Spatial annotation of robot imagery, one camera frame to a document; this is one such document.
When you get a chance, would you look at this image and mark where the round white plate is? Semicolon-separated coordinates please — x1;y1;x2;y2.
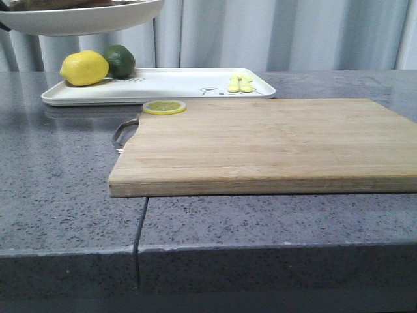
1;1;165;36

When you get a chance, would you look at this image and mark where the white bread slice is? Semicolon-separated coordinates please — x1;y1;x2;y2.
8;0;112;11

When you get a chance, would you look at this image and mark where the white rectangular bear tray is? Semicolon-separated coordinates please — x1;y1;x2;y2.
41;68;276;106

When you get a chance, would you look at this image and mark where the wooden cutting board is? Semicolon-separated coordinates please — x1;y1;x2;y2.
108;98;416;198

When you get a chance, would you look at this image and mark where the yellow lemon slice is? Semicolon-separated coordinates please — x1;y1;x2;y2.
142;100;186;115

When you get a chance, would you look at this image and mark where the yellow plastic fork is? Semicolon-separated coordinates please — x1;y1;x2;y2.
227;73;240;93

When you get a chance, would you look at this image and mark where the yellow plastic spoon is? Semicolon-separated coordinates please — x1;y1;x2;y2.
238;74;253;93

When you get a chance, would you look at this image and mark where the green lime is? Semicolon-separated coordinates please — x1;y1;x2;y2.
103;45;136;78

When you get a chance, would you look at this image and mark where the grey curtain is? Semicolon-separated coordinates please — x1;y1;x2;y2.
1;1;416;72

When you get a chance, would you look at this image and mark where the metal cutting board handle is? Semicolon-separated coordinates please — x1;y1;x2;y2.
112;117;139;154

